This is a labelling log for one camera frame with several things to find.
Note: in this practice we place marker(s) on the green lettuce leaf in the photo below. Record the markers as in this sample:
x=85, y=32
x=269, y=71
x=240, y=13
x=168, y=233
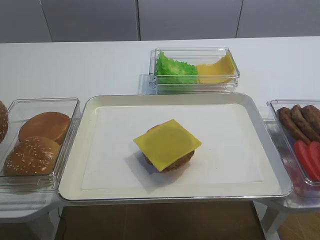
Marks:
x=170, y=71

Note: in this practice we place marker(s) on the brown patty right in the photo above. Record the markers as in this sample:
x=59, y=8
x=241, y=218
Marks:
x=312, y=116

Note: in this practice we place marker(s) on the red tomato slice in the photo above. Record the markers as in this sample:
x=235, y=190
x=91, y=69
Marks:
x=300, y=148
x=313, y=151

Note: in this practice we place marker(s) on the yellow cheese slice on patty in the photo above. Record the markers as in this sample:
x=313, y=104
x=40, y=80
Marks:
x=169, y=136

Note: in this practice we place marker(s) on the silver metal tray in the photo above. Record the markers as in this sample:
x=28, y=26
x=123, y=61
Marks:
x=276, y=182

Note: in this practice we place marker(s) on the yellow cheese slices in container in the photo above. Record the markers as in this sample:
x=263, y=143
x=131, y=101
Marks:
x=216, y=73

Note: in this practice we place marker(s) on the brown burger patty on tray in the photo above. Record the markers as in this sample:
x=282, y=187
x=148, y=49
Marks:
x=166, y=162

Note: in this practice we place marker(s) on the brown patty left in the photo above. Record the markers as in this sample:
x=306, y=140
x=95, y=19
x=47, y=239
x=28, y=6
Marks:
x=285, y=117

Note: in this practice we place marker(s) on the sesame bun in container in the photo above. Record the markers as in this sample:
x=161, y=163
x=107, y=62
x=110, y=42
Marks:
x=35, y=155

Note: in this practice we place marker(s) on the sesame bun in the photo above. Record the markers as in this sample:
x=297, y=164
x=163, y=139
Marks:
x=4, y=121
x=35, y=155

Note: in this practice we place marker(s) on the brown patty middle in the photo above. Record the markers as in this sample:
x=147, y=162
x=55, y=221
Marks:
x=303, y=125

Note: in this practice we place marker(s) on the red tomato slice left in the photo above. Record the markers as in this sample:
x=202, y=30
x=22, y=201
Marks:
x=300, y=148

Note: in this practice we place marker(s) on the clear patty tomato container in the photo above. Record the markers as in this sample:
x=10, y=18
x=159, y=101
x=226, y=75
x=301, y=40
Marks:
x=284, y=142

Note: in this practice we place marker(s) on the sesame top bun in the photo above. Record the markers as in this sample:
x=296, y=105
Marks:
x=4, y=121

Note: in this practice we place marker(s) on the clear bun container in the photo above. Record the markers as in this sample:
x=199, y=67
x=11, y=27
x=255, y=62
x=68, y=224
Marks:
x=20, y=111

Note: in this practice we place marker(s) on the red tomato slice middle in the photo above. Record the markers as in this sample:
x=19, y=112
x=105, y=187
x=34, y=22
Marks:
x=313, y=151

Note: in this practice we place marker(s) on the plain bottom bun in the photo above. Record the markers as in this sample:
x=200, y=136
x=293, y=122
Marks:
x=51, y=125

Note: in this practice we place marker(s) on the clear lettuce cheese container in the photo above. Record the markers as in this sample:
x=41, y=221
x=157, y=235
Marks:
x=193, y=56

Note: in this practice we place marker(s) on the white paper liner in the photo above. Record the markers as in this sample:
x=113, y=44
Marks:
x=230, y=150

